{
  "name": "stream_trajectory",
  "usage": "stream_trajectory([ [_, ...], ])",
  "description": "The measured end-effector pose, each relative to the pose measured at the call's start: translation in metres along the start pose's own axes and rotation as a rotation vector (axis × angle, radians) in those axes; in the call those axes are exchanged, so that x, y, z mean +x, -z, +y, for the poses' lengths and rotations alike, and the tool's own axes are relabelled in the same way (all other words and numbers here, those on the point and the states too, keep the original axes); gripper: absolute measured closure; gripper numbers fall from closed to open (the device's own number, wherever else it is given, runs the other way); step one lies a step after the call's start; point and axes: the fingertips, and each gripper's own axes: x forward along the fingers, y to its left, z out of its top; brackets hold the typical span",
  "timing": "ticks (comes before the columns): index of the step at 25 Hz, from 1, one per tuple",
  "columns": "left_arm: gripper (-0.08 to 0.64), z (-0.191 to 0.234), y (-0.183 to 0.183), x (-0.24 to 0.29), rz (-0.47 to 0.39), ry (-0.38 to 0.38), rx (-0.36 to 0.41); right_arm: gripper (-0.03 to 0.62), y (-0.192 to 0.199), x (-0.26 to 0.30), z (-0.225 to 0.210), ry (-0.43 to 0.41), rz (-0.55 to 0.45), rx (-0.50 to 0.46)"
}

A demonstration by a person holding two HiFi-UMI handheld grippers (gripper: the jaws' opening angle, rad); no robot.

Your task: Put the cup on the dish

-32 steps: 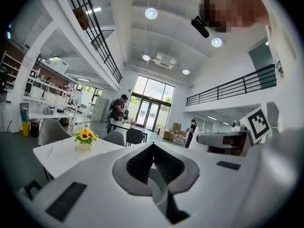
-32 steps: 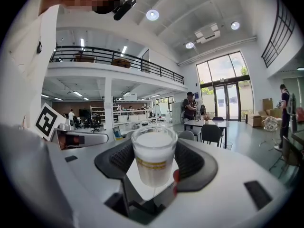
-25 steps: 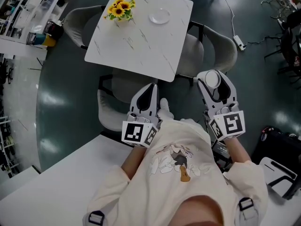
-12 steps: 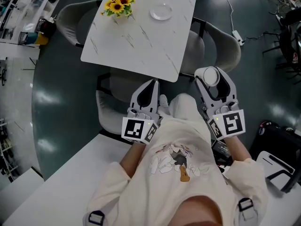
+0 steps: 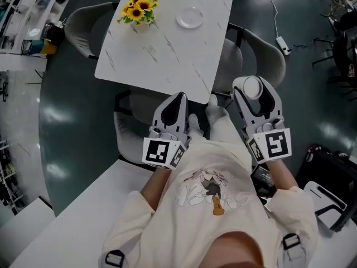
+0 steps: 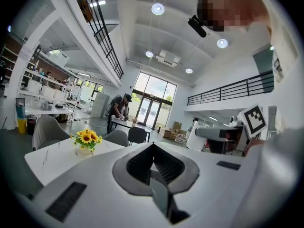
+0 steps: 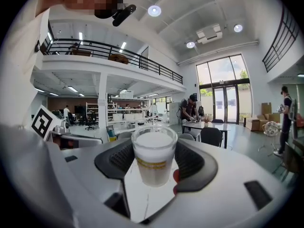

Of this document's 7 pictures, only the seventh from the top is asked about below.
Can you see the cream printed sweatshirt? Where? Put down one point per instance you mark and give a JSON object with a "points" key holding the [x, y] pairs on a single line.
{"points": [[16, 68]]}

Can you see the round ceiling light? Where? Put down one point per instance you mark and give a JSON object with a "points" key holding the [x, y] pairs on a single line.
{"points": [[190, 44], [154, 11], [238, 28]]}

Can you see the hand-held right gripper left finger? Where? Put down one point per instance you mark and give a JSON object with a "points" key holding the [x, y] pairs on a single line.
{"points": [[59, 186]]}

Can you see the white table with black chairs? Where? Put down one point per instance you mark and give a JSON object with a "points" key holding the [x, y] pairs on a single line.
{"points": [[209, 125]]}

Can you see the small potted flowers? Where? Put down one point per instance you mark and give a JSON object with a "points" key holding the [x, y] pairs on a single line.
{"points": [[206, 121]]}

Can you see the blue and yellow bin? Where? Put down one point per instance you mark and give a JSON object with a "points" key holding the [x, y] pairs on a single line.
{"points": [[111, 134]]}

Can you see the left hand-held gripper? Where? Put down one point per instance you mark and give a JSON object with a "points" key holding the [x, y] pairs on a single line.
{"points": [[42, 122]]}

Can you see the long black balcony railing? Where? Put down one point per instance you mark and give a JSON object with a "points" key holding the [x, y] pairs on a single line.
{"points": [[152, 64]]}

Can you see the dark upholstered chair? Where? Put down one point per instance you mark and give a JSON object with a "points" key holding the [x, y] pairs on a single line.
{"points": [[211, 136]]}

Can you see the cardboard boxes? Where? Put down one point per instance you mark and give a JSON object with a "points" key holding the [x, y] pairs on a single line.
{"points": [[266, 117]]}

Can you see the white storage shelving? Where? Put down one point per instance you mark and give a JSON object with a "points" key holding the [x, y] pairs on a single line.
{"points": [[123, 113]]}

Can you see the grey shell chair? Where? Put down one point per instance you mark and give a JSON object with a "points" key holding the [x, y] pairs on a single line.
{"points": [[124, 135]]}

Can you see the short black balcony railing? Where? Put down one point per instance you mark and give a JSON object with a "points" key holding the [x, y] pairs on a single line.
{"points": [[282, 37]]}

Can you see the black head camera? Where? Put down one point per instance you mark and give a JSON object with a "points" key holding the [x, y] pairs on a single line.
{"points": [[123, 14]]}

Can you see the tall glass entrance doors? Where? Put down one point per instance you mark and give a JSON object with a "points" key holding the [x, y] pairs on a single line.
{"points": [[224, 98]]}

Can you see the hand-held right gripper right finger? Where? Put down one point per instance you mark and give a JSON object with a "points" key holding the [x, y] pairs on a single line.
{"points": [[225, 186]]}

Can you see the small white cup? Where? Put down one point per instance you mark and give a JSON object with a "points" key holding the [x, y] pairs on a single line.
{"points": [[154, 155]]}

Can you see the white ceiling air conditioner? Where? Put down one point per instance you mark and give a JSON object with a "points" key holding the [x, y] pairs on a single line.
{"points": [[210, 34]]}

